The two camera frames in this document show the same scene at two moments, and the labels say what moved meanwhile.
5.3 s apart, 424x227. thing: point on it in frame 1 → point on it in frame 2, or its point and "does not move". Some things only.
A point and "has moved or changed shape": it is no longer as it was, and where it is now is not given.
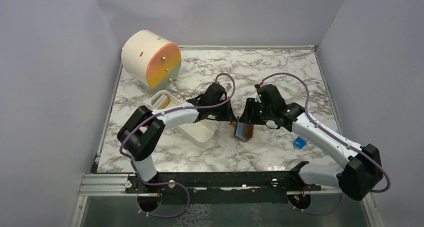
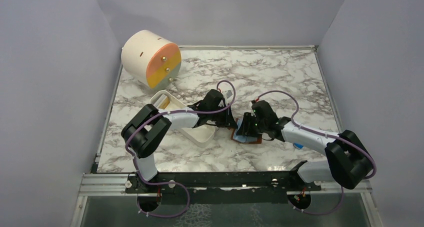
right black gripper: x=248 y=116 → x=245 y=129
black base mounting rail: x=228 y=188 does not move
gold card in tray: x=164 y=104 does not move
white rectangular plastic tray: x=200 y=133 does not move
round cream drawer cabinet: x=148 y=59 does not move
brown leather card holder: x=243 y=131 has moved or changed shape
